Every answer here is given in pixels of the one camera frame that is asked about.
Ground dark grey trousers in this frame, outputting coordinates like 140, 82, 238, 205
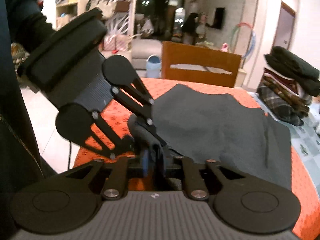
127, 83, 293, 190

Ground orange patterned table mat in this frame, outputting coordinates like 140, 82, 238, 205
73, 77, 320, 240

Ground light blue bin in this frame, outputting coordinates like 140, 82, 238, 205
146, 55, 162, 78

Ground grey sofa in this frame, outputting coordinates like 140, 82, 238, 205
131, 38, 162, 70

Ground wooden chair left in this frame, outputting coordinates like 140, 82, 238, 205
162, 41, 241, 88

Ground person dark jacket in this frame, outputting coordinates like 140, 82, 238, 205
1, 0, 56, 239

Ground pink kettlebell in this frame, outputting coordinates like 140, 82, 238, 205
220, 43, 229, 53

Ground grey plaid folded garment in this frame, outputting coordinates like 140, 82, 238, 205
257, 84, 304, 126

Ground checkered tablecloth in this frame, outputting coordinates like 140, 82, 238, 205
250, 92, 320, 191

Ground colourful hula hoop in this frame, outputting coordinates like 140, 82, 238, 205
229, 22, 256, 60

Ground maroon white folded garment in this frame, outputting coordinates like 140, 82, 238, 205
263, 68, 312, 103

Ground black folded garment top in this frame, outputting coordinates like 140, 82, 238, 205
264, 46, 319, 97

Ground black cable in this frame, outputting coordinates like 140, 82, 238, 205
67, 141, 74, 170

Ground wall television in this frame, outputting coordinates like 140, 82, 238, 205
212, 8, 225, 29

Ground brown door frame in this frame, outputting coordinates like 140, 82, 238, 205
272, 2, 296, 49

